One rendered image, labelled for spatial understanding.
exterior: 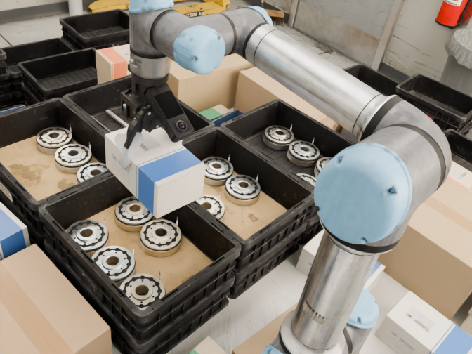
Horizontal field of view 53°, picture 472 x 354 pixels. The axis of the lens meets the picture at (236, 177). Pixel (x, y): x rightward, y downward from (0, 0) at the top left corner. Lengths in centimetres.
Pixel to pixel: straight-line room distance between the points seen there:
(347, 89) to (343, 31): 376
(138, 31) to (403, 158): 50
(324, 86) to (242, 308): 71
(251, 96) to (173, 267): 89
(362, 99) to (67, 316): 73
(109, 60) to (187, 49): 106
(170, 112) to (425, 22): 337
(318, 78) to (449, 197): 85
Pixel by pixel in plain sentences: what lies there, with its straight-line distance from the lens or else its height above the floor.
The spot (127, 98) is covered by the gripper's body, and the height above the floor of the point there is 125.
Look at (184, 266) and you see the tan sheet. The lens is 119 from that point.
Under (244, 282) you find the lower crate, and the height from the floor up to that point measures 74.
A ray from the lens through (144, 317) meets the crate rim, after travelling 99.
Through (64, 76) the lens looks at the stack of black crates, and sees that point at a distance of 262.
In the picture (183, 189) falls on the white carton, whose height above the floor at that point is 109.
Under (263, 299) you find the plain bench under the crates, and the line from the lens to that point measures 132.
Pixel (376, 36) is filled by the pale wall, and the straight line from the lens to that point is 434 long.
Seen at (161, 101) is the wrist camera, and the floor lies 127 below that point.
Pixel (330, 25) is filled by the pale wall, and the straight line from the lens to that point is 460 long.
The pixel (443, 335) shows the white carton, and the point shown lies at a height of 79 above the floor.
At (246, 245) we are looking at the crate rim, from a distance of 113.
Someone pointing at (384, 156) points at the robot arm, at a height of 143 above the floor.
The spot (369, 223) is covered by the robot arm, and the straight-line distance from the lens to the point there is 60.
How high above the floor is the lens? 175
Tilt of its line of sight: 39 degrees down
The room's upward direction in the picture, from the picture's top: 10 degrees clockwise
